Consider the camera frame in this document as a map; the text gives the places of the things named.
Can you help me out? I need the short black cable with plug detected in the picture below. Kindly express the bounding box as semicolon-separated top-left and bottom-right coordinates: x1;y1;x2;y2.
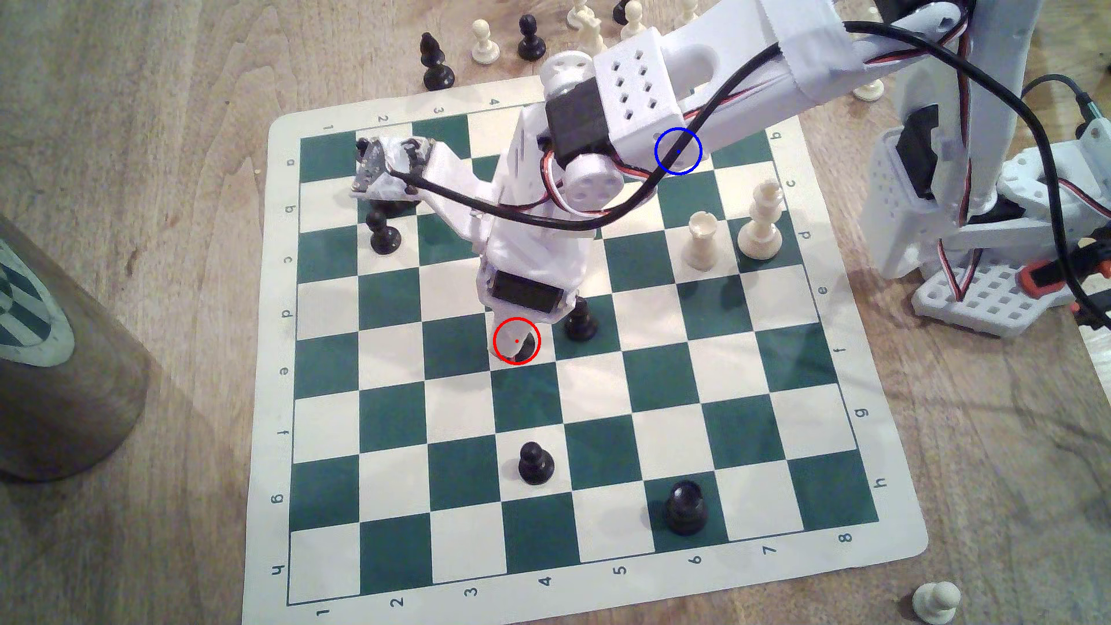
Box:
1020;73;1099;131

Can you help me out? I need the red black servo wire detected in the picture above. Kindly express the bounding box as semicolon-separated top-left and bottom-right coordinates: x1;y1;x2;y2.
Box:
941;247;986;300

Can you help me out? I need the green white chess mat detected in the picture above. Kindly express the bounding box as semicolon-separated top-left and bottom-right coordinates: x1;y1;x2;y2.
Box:
241;73;930;625

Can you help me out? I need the black chess pawn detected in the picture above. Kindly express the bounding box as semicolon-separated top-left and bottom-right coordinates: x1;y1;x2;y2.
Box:
564;297;601;343
518;441;556;486
517;14;548;62
365;208;403;255

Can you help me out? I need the white chess rook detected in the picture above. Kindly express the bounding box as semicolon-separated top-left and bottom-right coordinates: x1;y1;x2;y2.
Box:
684;212;722;272

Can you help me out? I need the tall black chess piece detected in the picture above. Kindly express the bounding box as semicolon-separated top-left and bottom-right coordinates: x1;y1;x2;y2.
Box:
420;32;456;92

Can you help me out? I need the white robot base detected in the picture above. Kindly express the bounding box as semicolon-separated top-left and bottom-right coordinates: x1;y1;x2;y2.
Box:
859;126;1111;340

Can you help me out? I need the orange black clamp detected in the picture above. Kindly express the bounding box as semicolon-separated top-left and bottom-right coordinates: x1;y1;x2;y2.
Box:
1016;243;1111;307

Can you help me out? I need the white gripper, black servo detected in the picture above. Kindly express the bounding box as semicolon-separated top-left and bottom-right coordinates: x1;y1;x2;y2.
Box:
476;174;600;352

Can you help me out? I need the white chess queen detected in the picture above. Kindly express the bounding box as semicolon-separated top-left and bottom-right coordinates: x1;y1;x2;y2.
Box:
738;179;788;260

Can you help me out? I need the long black camera cable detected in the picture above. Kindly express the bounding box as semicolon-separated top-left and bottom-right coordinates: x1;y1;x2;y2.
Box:
386;21;1111;331

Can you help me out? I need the black chess rook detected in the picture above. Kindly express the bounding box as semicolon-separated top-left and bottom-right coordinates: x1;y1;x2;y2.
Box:
664;480;710;536

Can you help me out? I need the wrist camera on white mount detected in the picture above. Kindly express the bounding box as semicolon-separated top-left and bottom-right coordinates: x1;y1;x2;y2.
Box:
351;134;496;257

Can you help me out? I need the brown cylindrical board tube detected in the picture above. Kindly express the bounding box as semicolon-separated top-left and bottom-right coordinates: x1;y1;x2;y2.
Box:
0;212;154;484

